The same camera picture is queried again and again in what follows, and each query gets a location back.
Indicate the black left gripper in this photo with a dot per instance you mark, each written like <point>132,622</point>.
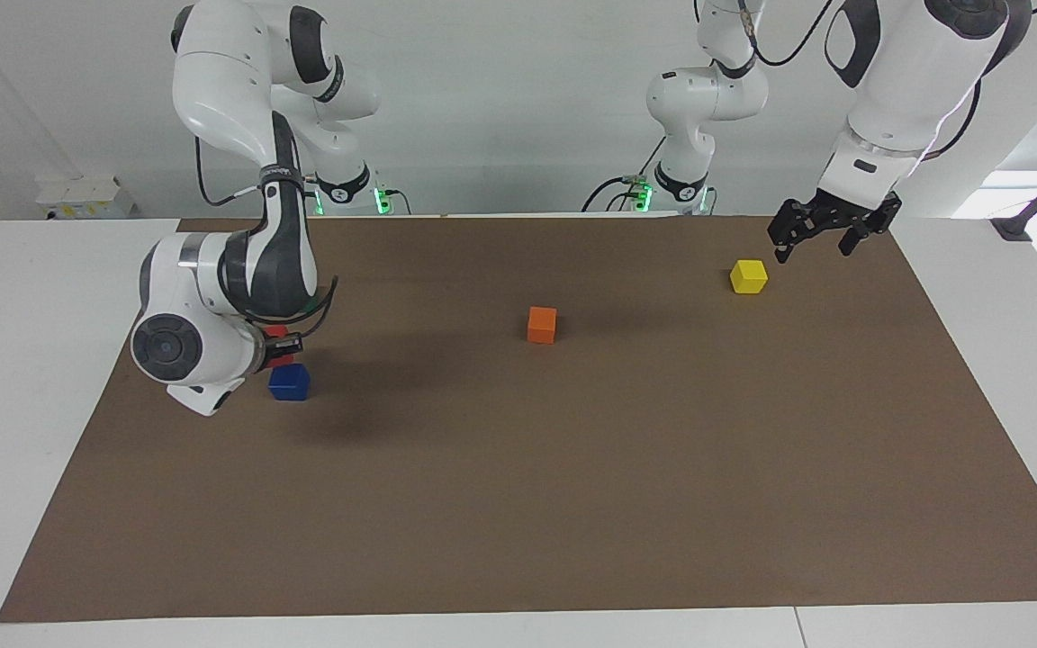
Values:
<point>852,214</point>

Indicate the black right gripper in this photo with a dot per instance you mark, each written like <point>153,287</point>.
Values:
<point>266,351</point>

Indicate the red wooden block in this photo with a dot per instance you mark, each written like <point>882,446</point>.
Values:
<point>276,330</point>

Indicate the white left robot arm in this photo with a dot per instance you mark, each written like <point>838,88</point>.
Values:
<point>906,72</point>

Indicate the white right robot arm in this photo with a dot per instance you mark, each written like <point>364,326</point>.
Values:
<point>212,81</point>

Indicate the blue wooden block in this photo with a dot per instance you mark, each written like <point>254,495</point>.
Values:
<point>289,384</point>

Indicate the yellow wooden block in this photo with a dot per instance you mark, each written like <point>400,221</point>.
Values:
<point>748,277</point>

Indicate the orange wooden block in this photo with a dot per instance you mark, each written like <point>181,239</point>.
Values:
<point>542,327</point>

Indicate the white box with yellow labels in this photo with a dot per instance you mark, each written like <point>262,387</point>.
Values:
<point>86,198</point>

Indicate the brown table mat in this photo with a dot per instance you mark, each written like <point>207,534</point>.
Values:
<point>518,468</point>

